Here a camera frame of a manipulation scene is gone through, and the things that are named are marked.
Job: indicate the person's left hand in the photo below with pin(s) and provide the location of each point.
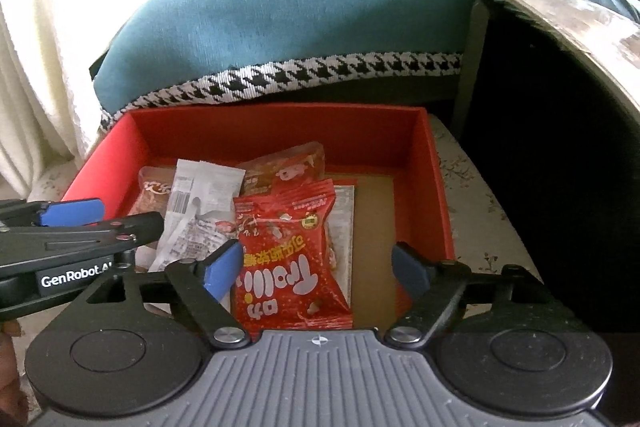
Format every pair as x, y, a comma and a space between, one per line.
14, 403

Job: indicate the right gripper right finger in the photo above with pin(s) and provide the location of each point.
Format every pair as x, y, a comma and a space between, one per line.
435, 291

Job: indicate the red Trolli candy bag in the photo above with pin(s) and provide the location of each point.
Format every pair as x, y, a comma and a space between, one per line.
286, 280

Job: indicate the brown tofu snack packet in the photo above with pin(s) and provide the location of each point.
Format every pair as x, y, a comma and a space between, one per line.
154, 190

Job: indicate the dark wooden side table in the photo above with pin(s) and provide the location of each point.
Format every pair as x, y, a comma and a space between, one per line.
563, 64

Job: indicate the red white barcode snack packet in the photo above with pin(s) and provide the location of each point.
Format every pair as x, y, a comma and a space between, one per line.
341, 224

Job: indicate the teal houndstooth-trimmed sofa cushion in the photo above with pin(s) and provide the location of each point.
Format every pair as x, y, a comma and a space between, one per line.
184, 52

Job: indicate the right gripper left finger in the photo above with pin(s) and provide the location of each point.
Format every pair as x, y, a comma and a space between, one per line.
200, 286

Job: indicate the silver white long packet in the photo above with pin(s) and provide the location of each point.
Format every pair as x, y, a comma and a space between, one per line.
200, 212

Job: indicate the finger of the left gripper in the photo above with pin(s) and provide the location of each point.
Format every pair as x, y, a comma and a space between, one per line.
31, 249
42, 213

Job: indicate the orange pink snack packet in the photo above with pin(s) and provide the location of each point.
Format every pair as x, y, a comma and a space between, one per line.
284, 170

